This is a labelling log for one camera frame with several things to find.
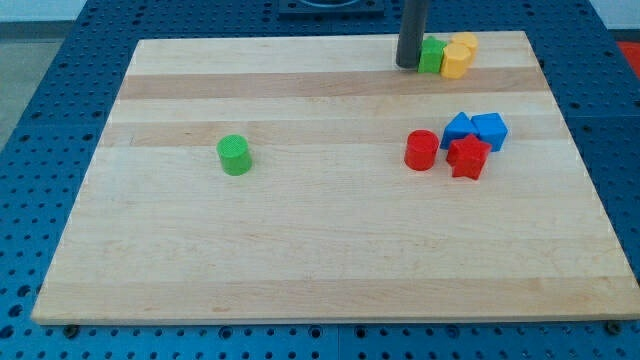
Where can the red star block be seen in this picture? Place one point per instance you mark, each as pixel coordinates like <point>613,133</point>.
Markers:
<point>467,156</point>

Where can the green star block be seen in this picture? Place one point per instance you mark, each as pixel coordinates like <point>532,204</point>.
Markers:
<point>431,55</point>

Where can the light wooden board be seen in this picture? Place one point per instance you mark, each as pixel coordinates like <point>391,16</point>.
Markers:
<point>330,225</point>

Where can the green cylinder block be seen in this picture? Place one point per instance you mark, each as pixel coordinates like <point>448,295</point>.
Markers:
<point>234,155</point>

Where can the red cylinder block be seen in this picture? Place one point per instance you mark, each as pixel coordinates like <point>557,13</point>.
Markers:
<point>421,149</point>

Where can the blue triangle block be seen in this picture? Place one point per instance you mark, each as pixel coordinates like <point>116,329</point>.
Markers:
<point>458,128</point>

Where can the blue cube block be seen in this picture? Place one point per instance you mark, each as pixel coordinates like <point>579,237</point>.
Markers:
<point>491,129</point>

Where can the yellow front block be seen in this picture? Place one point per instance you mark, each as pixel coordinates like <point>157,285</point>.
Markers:
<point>456,61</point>

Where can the yellow block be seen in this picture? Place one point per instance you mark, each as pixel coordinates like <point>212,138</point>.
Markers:
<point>456,61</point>
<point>467,39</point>

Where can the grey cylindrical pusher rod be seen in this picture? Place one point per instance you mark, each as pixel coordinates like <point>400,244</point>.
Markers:
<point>412,29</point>

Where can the yellow rear block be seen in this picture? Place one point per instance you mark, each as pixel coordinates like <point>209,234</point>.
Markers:
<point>467,39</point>

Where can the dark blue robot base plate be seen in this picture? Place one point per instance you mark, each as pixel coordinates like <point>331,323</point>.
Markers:
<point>329,8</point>

